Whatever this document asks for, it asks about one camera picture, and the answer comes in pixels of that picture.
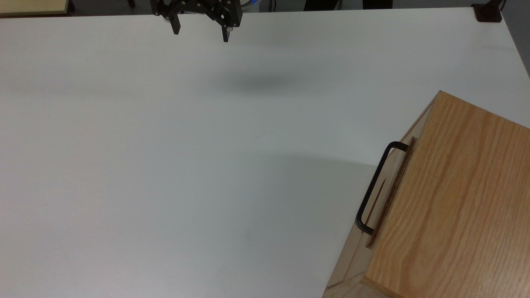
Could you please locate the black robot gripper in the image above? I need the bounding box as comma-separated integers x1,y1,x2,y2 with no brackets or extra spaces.
149,0,243,43

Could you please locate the black metal drawer handle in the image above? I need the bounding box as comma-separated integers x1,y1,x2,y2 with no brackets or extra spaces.
355,141,410,236

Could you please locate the wooden drawer with handle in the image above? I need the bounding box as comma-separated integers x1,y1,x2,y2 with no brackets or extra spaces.
366,136,416,249

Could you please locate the wooden two-drawer cabinet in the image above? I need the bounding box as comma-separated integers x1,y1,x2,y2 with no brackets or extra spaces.
323,90,530,298

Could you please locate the light wooden side table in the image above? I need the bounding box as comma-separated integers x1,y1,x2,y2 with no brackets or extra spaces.
0,0,76,17

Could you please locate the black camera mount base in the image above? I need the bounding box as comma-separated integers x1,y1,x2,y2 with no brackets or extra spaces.
471,0,506,23

